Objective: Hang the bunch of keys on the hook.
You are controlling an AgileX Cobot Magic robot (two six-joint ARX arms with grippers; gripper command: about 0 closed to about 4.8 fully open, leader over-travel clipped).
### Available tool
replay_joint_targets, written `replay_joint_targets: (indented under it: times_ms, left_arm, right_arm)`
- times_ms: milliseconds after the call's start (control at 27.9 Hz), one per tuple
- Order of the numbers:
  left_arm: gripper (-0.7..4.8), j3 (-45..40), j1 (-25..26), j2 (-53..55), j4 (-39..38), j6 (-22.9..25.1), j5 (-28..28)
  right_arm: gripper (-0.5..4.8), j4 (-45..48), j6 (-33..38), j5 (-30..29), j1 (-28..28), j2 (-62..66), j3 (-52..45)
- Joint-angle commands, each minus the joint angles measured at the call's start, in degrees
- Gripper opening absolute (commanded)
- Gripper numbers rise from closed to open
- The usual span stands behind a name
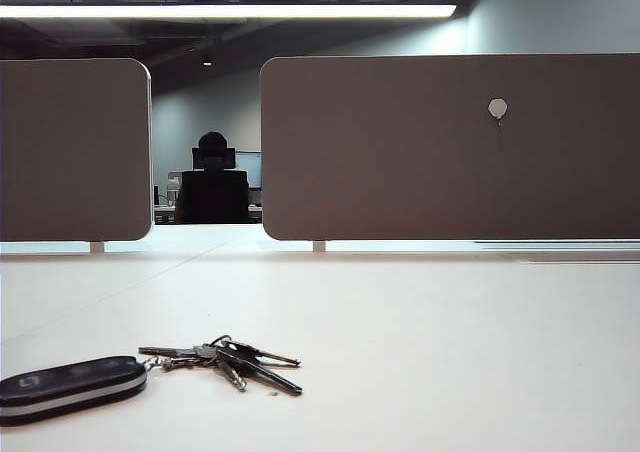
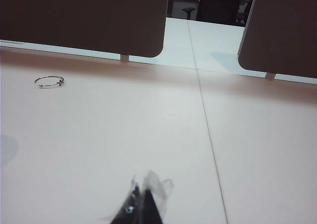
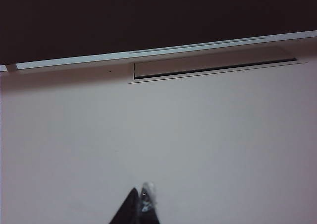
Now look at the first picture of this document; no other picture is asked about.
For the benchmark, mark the white adhesive wall hook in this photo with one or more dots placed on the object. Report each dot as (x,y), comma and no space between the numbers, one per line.
(498,107)

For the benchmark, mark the seated person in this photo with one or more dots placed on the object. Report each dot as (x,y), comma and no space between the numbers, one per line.
(212,139)

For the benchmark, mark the bunch of keys with black fob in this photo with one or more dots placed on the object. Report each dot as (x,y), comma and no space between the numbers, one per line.
(75,382)

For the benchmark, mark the computer monitor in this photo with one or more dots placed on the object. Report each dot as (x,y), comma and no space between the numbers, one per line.
(250,169)

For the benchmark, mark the grey desk partition panel with hook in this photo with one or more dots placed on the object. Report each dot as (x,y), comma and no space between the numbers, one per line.
(400,172)

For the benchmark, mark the black office chair with headrest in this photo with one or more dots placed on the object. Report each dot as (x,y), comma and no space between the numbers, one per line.
(215,197)

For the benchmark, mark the long ceiling light strip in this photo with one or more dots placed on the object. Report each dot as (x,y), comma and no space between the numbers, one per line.
(225,11)

